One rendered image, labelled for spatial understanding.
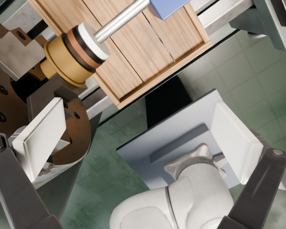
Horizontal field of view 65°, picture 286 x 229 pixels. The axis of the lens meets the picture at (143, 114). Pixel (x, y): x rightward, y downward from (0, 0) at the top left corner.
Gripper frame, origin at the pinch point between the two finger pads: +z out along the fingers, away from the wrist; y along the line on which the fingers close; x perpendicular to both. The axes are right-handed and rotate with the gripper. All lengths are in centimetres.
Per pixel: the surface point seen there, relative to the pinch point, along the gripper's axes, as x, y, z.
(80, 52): 1.9, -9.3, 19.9
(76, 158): -16.9, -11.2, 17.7
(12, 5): 8, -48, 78
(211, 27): 4.6, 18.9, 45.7
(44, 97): -5.0, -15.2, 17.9
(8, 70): -1.6, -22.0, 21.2
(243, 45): -11, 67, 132
